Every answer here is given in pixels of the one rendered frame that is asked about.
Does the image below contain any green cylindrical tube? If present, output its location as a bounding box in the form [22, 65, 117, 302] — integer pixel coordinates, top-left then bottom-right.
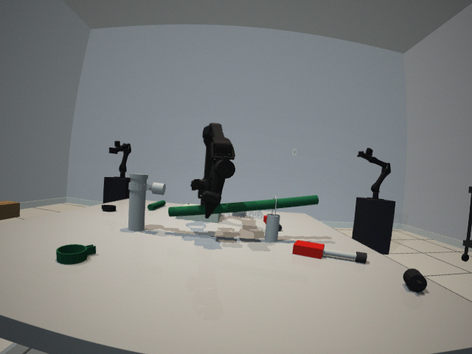
[168, 195, 319, 217]

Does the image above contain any green cylinder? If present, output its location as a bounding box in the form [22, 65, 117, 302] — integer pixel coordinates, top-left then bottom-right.
[147, 201, 166, 211]

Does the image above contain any dark green ring with tab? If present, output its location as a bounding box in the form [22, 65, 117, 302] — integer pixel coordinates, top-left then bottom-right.
[56, 244, 96, 265]

